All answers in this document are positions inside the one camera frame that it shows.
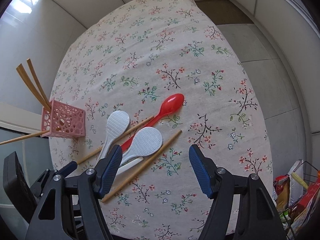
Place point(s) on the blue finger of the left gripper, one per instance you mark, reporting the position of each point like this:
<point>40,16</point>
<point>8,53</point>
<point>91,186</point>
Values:
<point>68,169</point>

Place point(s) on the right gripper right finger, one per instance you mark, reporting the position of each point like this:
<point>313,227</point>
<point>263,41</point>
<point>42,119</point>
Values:
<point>218,185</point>

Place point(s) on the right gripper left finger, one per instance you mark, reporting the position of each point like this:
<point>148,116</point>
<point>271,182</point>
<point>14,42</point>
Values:
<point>93,185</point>

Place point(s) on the wooden chopstick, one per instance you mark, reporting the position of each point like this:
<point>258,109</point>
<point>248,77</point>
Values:
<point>22,73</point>
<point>142,167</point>
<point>127,132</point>
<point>35,78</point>

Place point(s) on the white rice paddle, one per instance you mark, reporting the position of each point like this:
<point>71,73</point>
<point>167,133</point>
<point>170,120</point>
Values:
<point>117,124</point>
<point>146,142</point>

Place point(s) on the red plastic spoon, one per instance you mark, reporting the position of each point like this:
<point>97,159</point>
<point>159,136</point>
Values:
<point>169,106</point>

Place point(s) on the pink perforated utensil holder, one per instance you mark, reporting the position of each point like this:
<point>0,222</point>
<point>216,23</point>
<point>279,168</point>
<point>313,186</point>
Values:
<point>63,121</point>

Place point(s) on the brown floor mat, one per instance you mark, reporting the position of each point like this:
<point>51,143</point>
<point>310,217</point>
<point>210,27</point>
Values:
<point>223,12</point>

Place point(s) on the wire basket with groceries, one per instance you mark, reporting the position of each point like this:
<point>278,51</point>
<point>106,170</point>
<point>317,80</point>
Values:
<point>297,200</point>

